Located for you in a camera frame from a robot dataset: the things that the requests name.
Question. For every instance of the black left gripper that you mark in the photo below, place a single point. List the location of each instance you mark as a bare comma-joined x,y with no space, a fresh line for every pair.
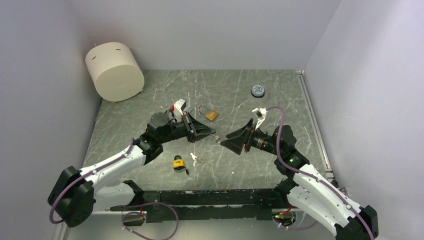
196,130

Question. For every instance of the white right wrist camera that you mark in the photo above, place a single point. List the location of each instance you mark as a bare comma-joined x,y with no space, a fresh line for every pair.
260,113

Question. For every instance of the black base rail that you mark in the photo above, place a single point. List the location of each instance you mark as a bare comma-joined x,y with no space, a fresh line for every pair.
261,204

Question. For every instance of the cream cylindrical container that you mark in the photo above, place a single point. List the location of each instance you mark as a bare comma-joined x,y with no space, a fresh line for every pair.
114,71

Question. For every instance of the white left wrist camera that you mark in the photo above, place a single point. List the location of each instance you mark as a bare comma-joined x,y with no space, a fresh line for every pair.
178,107

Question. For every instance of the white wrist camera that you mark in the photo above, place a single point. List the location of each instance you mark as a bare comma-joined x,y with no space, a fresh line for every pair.
178,107
260,113

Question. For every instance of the large brass padlock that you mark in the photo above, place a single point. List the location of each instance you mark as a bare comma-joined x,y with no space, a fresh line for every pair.
194,112

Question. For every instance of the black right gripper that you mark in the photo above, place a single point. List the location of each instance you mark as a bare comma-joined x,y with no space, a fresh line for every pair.
236,139

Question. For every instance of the small brass padlock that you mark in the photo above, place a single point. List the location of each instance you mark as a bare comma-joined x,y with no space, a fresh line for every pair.
209,114

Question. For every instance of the yellow black padlock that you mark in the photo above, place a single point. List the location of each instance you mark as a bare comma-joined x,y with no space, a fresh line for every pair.
179,165

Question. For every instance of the silver key pair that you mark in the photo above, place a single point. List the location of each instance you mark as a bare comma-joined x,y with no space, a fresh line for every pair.
195,159

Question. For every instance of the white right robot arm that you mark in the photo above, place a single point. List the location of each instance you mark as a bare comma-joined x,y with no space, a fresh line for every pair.
305,188

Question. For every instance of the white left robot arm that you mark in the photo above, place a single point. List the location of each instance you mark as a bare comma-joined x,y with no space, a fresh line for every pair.
79,192

